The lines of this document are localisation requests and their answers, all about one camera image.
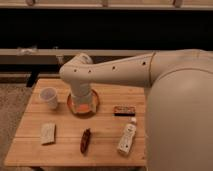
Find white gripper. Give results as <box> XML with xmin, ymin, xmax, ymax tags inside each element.
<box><xmin>71</xmin><ymin>83</ymin><xmax>92</xmax><ymax>112</ymax></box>

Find white labelled plastic bottle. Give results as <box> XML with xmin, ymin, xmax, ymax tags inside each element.
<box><xmin>117</xmin><ymin>117</ymin><xmax>137</xmax><ymax>155</ymax></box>

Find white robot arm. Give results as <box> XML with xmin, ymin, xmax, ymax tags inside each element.
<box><xmin>60</xmin><ymin>49</ymin><xmax>213</xmax><ymax>171</ymax></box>

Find orange bowl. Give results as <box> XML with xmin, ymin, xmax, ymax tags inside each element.
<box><xmin>67</xmin><ymin>89</ymin><xmax>100</xmax><ymax>116</ymax></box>

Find white plastic cup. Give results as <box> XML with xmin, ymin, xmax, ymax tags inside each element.
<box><xmin>39</xmin><ymin>87</ymin><xmax>58</xmax><ymax>110</ymax></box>

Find brown chocolate bar box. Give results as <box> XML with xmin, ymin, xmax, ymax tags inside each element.
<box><xmin>114</xmin><ymin>106</ymin><xmax>135</xmax><ymax>116</ymax></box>

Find wooden table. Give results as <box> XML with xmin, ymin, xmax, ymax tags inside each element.
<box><xmin>4</xmin><ymin>79</ymin><xmax>146</xmax><ymax>167</ymax></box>

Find long wooden bench rail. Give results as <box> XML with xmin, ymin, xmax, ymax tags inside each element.
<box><xmin>0</xmin><ymin>49</ymin><xmax>151</xmax><ymax>64</ymax></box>

